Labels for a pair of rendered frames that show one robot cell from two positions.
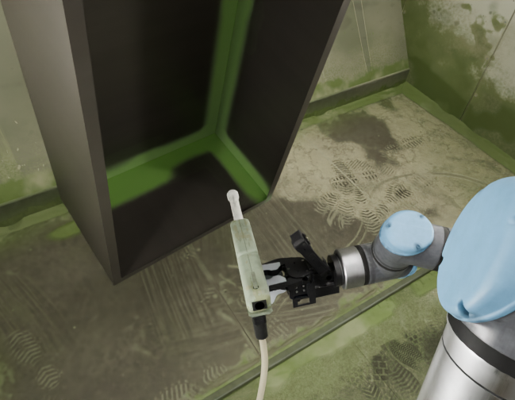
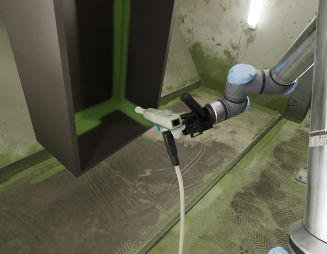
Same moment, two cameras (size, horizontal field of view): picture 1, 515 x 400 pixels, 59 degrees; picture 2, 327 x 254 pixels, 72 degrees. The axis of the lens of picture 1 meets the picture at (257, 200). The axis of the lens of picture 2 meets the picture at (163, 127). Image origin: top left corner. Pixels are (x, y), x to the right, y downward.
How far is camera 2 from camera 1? 0.44 m
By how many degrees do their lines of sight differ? 17
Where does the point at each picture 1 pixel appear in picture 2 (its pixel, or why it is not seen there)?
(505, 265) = not seen: outside the picture
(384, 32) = (185, 64)
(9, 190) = (1, 160)
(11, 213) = (3, 175)
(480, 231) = not seen: outside the picture
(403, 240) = (242, 74)
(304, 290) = (194, 126)
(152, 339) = (103, 222)
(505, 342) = not seen: outside the picture
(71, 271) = (45, 198)
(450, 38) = (215, 60)
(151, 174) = (88, 122)
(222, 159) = (125, 112)
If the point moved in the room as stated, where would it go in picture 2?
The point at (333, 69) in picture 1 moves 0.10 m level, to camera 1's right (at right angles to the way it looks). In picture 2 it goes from (167, 81) to (175, 81)
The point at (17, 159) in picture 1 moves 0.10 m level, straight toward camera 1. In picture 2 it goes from (4, 141) to (9, 146)
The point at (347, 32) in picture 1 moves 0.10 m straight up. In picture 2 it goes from (169, 65) to (169, 56)
